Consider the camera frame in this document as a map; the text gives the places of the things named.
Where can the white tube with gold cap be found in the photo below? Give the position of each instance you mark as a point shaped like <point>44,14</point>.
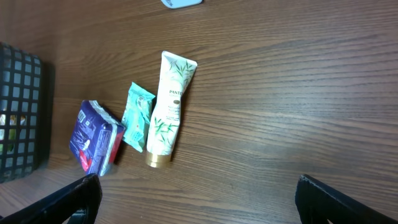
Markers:
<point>176,73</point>

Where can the teal wet wipes packet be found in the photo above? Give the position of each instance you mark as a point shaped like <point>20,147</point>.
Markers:
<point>136,117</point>

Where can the purple sanitary pad pack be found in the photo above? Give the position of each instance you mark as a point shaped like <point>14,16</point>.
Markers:
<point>95,138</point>

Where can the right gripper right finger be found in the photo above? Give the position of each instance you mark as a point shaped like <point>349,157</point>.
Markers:
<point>317,202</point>

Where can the grey plastic mesh basket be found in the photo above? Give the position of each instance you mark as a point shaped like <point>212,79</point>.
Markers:
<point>21,94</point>

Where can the white barcode scanner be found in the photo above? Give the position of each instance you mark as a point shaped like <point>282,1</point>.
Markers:
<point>175,4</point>

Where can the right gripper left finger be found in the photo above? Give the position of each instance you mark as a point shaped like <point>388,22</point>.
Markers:
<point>78,202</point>

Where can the yellow green sachet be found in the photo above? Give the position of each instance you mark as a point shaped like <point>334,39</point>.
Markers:
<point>12,132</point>

